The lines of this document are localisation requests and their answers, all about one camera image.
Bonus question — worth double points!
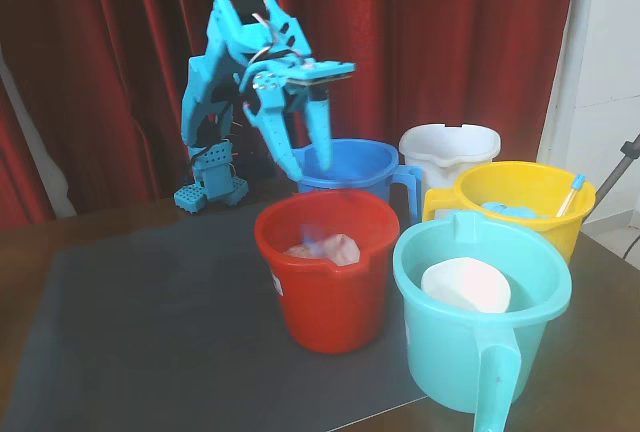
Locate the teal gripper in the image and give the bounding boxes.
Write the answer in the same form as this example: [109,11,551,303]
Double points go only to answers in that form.
[240,55,336,181]

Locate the black electronics box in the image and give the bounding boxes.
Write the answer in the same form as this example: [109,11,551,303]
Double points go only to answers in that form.
[232,150,275,181]

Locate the blue plastic bucket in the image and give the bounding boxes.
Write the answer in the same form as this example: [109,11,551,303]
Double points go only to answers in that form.
[287,138,425,226]

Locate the white plastic bucket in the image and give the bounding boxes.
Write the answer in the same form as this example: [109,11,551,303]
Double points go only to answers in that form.
[398,123,502,222]

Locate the red plastic bucket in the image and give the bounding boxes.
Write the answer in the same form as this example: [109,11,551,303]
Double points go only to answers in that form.
[253,188,401,355]

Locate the red curtain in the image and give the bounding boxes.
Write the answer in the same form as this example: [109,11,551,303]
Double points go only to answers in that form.
[0,0,581,228]

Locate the white foam cup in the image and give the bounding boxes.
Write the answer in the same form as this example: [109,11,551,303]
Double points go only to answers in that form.
[420,256,513,315]

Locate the dark grey table mat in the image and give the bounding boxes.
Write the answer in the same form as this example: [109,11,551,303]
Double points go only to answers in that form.
[0,204,431,432]

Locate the teal plastic jug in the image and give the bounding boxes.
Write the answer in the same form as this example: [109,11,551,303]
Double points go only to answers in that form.
[392,210,574,432]

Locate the clear tube with blue cap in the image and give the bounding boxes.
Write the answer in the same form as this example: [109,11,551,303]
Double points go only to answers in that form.
[555,174,587,218]

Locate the yellow plastic jug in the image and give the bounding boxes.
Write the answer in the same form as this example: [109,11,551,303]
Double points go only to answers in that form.
[422,161,598,266]

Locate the grey tripod leg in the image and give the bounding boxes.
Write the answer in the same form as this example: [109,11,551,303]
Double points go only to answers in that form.
[594,132,640,198]

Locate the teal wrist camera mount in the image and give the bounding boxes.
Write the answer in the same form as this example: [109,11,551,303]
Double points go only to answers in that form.
[287,59,358,103]

